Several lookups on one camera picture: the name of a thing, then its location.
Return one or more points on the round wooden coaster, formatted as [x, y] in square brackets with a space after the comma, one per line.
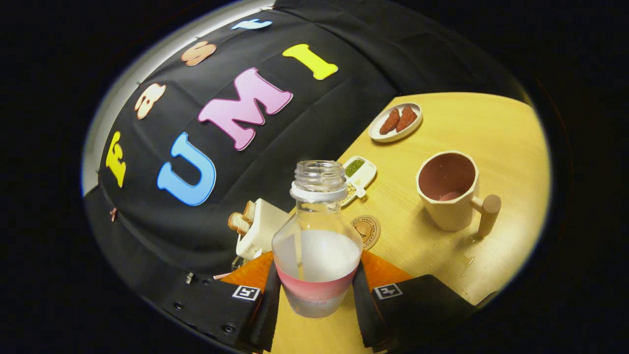
[368, 231]

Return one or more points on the red-brown food piece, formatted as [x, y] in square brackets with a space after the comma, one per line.
[406, 119]
[389, 121]

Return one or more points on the silver cloth clip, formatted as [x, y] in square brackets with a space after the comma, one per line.
[189, 278]

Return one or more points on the clear plastic juice bottle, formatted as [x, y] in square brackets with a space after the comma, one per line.
[317, 255]

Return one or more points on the black backdrop cloth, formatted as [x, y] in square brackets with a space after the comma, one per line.
[295, 123]

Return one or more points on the pink straw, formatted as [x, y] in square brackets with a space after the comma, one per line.
[222, 276]

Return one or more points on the white oval plate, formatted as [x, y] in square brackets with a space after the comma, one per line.
[378, 133]

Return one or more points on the wooden table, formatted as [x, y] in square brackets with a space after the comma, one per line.
[442, 275]

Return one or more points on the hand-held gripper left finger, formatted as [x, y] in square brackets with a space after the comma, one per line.
[268, 314]

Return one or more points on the copper cloth clip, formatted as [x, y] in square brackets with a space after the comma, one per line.
[113, 214]

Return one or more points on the cream toaster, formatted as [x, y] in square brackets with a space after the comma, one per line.
[265, 226]

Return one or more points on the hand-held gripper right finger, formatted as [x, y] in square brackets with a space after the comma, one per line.
[366, 314]

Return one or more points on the toasted bread slice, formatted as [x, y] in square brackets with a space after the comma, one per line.
[238, 222]
[249, 210]

